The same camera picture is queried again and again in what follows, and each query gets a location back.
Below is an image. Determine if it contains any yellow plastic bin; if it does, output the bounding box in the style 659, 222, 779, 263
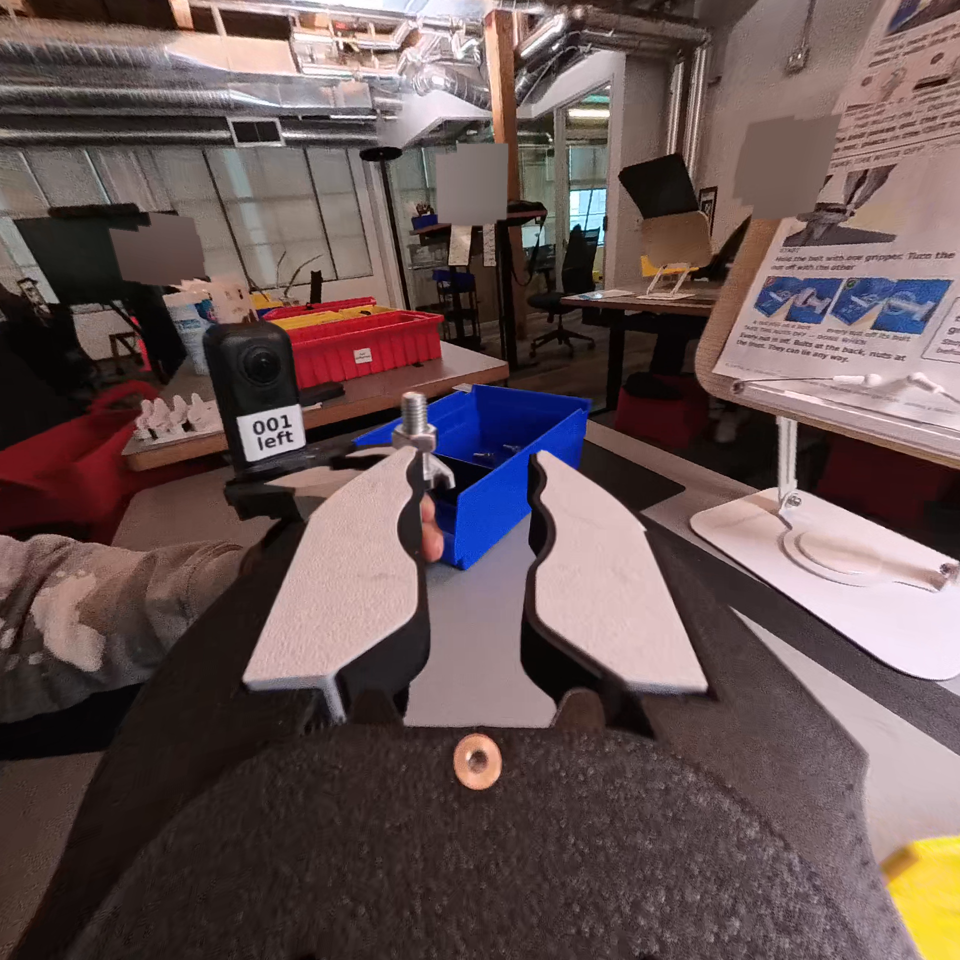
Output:
879, 834, 960, 960

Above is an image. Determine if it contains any black office chair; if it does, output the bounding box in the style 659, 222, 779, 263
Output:
527, 223, 603, 360

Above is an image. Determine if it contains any wooden support post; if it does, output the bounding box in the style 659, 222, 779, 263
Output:
483, 9, 530, 369

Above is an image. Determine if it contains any silver ventilation duct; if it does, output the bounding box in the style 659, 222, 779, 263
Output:
0, 15, 714, 147

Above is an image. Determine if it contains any person's left hand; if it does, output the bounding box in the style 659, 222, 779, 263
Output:
418, 497, 447, 564

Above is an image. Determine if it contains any storage shelf with blue bins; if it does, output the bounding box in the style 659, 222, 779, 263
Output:
408, 201, 485, 350

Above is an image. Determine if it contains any red tote bag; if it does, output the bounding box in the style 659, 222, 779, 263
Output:
0, 381, 162, 545

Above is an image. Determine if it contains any red plastic tray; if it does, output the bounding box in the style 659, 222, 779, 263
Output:
262, 297, 378, 315

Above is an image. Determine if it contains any black bin divider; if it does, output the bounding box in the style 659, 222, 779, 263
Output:
435, 453, 489, 496

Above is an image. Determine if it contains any blue plastic bin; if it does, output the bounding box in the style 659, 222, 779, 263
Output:
352, 384, 594, 571

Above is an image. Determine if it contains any person's left forearm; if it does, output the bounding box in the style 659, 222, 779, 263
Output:
0, 534, 249, 725

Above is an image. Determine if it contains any wooden board on white stand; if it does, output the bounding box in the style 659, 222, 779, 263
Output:
616, 152, 715, 303

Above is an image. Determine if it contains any rack of white printed parts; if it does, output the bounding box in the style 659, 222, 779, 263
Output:
133, 392, 225, 442

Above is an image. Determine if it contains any red ottoman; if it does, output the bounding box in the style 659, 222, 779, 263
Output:
613, 372, 712, 453

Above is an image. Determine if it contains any white carton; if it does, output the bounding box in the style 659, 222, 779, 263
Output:
180, 276, 252, 324

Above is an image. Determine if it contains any black monitor on stand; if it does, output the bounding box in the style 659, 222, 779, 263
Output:
13, 204, 151, 303

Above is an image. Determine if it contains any wooden office desk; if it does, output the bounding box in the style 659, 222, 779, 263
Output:
561, 287, 725, 412

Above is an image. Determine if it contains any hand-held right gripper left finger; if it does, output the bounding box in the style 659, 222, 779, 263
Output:
241, 446, 432, 723

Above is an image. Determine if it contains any yellow plastic tray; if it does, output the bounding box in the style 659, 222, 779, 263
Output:
258, 303, 395, 333

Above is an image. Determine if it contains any printed instruction sheet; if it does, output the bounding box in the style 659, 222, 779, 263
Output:
711, 0, 960, 432

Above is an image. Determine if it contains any red plastic crate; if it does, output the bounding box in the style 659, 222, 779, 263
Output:
287, 311, 445, 390

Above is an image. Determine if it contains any white wipes canister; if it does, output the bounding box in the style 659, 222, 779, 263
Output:
163, 291, 220, 376

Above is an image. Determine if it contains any black floor lamp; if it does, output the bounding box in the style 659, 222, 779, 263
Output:
358, 144, 415, 312

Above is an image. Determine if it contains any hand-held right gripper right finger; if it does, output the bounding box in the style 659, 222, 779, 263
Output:
522, 450, 711, 699

